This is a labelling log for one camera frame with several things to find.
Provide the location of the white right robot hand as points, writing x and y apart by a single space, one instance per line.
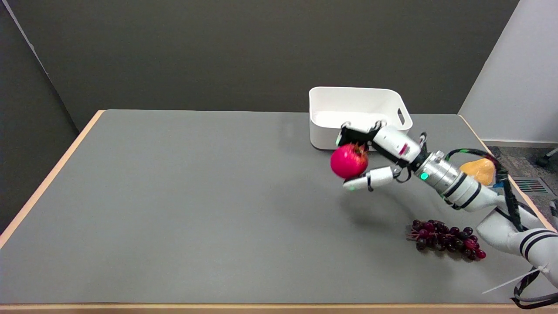
388 150

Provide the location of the red pomegranate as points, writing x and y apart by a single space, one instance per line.
348 160

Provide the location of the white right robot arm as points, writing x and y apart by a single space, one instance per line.
479 200

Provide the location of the white plastic storage bin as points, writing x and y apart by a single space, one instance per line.
358 115

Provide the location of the yellow pear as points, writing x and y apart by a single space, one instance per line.
479 170

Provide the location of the dark red grape bunch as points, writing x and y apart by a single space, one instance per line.
445 238

